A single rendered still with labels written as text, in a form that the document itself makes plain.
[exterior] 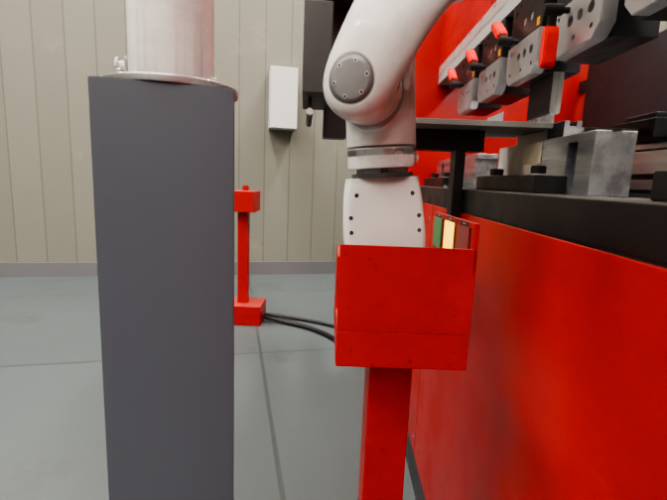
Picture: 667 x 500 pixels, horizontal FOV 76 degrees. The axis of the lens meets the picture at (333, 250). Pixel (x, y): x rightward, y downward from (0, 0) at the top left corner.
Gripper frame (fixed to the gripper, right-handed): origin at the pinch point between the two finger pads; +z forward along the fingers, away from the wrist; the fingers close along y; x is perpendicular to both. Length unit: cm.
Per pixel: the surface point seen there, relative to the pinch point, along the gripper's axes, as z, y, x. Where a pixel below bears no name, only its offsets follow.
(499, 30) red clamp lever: -44, -31, -42
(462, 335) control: 4.2, -8.5, 4.8
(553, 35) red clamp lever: -36, -30, -18
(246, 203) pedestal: -3, 55, -192
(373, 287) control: -2.3, 1.9, 4.9
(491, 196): -11.1, -19.5, -15.6
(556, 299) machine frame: -0.8, -17.9, 8.1
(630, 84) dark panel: -40, -89, -87
